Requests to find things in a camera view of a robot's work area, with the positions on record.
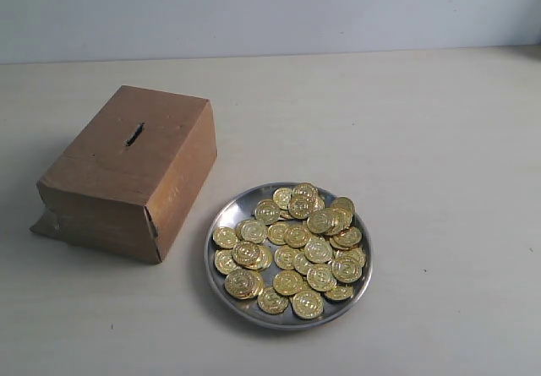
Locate gold coin upper left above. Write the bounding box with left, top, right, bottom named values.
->
left=254, top=199, right=281, bottom=226

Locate gold coin top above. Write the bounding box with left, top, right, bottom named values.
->
left=292, top=183, right=319, bottom=201

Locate gold coin bottom left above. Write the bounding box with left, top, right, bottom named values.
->
left=257, top=286, right=289, bottom=314

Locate gold coin left stack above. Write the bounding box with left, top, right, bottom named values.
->
left=232, top=241, right=273, bottom=270

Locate gold coin far left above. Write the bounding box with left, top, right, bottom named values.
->
left=212, top=226, right=239, bottom=249

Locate gold coin front bottom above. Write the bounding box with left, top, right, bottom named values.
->
left=292, top=290, right=324, bottom=319

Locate round silver metal plate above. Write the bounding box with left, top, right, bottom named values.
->
left=204, top=182, right=373, bottom=331

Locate brown cardboard slotted box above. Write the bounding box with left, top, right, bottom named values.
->
left=31, top=85, right=217, bottom=264

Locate gold coin lower left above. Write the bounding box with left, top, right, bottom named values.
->
left=224, top=269, right=265, bottom=300

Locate gold coin centre pale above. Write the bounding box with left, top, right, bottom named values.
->
left=303, top=237, right=333, bottom=264

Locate gold coin right side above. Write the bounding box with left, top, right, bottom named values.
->
left=331, top=256, right=363, bottom=284

